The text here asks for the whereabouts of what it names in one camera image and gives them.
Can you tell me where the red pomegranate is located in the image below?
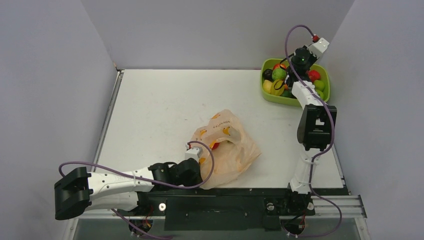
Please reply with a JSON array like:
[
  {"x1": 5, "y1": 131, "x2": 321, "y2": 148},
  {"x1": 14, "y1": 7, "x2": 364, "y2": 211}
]
[{"x1": 210, "y1": 142, "x2": 220, "y2": 150}]

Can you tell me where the translucent orange plastic bag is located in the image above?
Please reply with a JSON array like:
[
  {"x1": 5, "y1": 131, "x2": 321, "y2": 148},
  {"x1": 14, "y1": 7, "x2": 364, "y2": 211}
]
[{"x1": 191, "y1": 109, "x2": 262, "y2": 190}]

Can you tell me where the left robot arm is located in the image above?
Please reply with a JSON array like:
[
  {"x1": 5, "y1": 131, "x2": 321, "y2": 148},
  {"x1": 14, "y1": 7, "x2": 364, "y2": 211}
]
[{"x1": 54, "y1": 158, "x2": 205, "y2": 221}]

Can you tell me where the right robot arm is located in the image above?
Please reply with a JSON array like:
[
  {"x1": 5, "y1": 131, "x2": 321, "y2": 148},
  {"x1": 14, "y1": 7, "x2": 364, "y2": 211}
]
[{"x1": 282, "y1": 46, "x2": 337, "y2": 215}]

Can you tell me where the green plastic fruit tray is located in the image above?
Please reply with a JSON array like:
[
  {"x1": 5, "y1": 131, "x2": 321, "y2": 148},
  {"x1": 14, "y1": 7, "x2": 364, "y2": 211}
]
[{"x1": 260, "y1": 58, "x2": 331, "y2": 107}]

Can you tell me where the red apple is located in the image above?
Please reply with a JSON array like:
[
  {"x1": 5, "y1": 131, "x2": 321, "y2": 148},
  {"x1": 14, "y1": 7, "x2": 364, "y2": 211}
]
[{"x1": 272, "y1": 63, "x2": 287, "y2": 71}]

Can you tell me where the green guava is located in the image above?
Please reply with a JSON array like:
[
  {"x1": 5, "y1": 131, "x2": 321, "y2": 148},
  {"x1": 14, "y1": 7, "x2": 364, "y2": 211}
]
[{"x1": 271, "y1": 68, "x2": 287, "y2": 82}]

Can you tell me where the green apple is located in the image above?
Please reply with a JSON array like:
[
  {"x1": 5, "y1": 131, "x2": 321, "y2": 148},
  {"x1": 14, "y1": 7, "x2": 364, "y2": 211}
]
[{"x1": 313, "y1": 80, "x2": 326, "y2": 92}]

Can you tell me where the green lime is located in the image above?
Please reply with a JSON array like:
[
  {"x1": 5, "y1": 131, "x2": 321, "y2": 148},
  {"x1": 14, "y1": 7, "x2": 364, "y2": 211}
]
[{"x1": 280, "y1": 89, "x2": 295, "y2": 99}]

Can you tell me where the yellow lemon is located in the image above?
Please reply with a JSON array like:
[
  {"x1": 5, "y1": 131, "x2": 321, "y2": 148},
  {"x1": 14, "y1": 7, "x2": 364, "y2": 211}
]
[{"x1": 262, "y1": 80, "x2": 273, "y2": 94}]

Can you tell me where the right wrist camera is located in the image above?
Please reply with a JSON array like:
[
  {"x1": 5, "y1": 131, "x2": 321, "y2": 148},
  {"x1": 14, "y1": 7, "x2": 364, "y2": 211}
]
[{"x1": 307, "y1": 36, "x2": 330, "y2": 59}]

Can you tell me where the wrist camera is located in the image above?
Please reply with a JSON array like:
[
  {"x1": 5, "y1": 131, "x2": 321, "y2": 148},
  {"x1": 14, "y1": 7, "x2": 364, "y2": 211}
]
[
  {"x1": 184, "y1": 146, "x2": 203, "y2": 163},
  {"x1": 307, "y1": 36, "x2": 330, "y2": 59}
]

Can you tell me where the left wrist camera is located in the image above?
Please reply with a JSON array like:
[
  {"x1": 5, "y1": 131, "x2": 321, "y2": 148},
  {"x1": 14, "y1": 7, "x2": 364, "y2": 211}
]
[{"x1": 184, "y1": 146, "x2": 203, "y2": 163}]

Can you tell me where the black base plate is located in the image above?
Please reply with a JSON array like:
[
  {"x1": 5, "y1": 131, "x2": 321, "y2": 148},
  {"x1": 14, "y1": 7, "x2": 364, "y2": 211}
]
[{"x1": 115, "y1": 185, "x2": 349, "y2": 232}]

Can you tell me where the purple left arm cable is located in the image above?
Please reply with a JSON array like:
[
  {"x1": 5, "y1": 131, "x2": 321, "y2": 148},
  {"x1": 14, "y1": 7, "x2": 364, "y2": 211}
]
[{"x1": 58, "y1": 140, "x2": 216, "y2": 240}]

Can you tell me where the aluminium table rail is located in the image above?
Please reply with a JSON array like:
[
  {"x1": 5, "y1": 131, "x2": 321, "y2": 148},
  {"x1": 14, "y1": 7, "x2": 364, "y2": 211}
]
[{"x1": 61, "y1": 69, "x2": 125, "y2": 240}]

